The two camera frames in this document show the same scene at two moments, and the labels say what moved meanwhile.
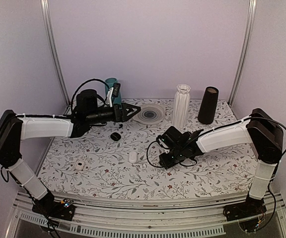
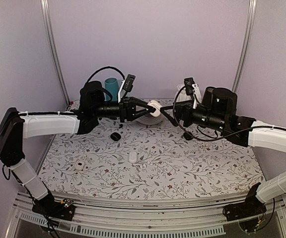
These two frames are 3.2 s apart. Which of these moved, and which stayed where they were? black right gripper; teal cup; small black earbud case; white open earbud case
Moved: black right gripper
Stayed: small black earbud case; white open earbud case; teal cup
